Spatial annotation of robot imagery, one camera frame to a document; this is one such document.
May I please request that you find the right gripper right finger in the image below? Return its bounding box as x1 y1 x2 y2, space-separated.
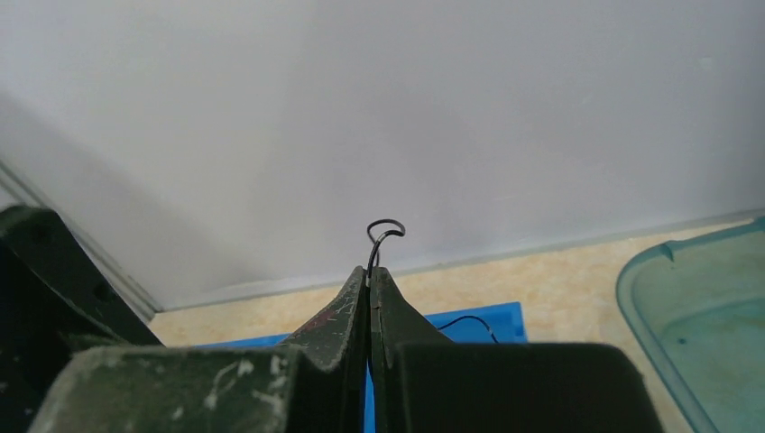
369 267 662 432

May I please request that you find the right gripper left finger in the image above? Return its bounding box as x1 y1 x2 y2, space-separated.
31 268 368 432

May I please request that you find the blue three-compartment bin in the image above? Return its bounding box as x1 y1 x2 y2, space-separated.
198 301 528 433

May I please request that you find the teal transparent plastic lid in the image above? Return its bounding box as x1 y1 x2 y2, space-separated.
615 218 764 432

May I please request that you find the aluminium corner post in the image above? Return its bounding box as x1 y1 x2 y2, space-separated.
1 161 161 323

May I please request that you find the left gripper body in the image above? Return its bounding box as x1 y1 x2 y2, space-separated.
1 206 160 432

